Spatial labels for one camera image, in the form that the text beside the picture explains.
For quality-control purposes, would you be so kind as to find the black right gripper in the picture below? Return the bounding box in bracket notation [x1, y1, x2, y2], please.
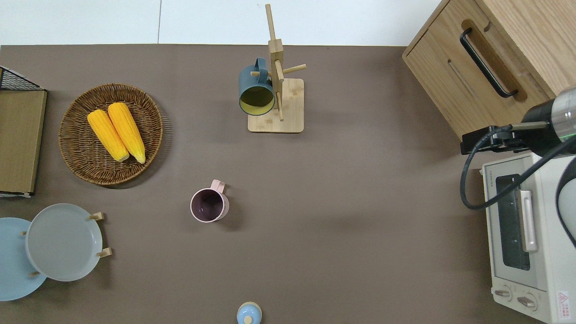
[460, 98, 567, 157]

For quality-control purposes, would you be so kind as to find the pink mug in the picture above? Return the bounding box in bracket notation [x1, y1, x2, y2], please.
[190, 179, 230, 223]

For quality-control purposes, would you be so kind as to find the wooden cabinet box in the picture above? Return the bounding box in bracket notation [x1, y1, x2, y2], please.
[402, 0, 576, 140]

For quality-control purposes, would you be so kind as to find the white toaster oven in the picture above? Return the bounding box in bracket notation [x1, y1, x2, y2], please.
[481, 151, 576, 324]

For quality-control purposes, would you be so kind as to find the brown table mat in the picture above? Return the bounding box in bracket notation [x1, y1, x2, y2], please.
[0, 44, 540, 324]

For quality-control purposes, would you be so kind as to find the wooden mug tree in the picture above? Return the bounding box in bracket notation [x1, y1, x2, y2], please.
[247, 4, 307, 134]

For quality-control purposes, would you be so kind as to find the dark blue mug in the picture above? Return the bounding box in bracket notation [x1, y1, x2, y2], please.
[238, 58, 276, 116]

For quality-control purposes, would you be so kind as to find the yellow corn cob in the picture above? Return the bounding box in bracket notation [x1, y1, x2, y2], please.
[108, 103, 146, 164]
[87, 109, 130, 162]

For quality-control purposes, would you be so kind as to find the wooden plate rack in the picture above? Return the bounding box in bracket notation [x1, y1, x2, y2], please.
[18, 211, 113, 277]

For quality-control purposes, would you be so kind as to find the brown wicker basket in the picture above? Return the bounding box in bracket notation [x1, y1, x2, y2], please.
[58, 83, 165, 186]

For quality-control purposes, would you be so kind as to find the grey plate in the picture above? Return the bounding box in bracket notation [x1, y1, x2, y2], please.
[25, 203, 103, 282]

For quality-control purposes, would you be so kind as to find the light blue plate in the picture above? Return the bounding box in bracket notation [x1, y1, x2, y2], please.
[0, 217, 48, 302]

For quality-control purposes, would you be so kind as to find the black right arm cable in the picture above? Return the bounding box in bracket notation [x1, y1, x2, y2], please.
[460, 121, 576, 211]

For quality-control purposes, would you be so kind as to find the black cabinet handle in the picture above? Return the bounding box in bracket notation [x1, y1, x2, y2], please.
[459, 28, 519, 99]

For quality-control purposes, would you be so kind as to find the toaster door handle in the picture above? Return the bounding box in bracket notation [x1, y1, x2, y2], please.
[520, 190, 539, 252]

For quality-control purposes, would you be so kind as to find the wire basket with grid cloth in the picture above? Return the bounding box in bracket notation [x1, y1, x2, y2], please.
[0, 65, 48, 198]

